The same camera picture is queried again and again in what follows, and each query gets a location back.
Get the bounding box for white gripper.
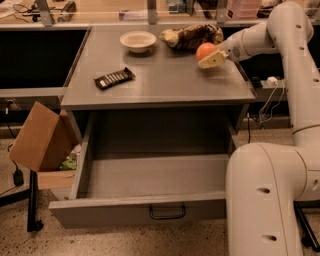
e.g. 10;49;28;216
197;40;244;69

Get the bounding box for orange fruit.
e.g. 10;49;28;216
196;42;216;61

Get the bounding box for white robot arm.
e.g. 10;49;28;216
197;1;320;256

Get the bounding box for open grey top drawer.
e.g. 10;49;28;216
49;111;233;228

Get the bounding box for brown chip bag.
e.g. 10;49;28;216
159;24;224;51

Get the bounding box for pink storage bins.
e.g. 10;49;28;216
226;0;261;19

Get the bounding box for white power strip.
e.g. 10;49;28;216
261;77;285;89

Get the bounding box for white paper bowl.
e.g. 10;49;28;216
120;31;157;53

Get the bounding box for grey cabinet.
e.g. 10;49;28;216
61;25;255;147

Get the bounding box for black snack bar wrapper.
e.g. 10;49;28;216
94;67;135;90

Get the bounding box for green trash in box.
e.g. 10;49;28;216
60;144;82;171

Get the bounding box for cardboard box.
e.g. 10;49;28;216
9;101;79;190

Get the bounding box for black stand leg right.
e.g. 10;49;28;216
294;202;320;253

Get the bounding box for black stand leg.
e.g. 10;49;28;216
27;171;43;232
294;202;320;253

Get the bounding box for black power adapter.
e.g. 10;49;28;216
13;169;24;186

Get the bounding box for black stand leg left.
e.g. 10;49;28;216
27;171;43;232

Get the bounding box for black drawer handle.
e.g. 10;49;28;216
149;206;186;220

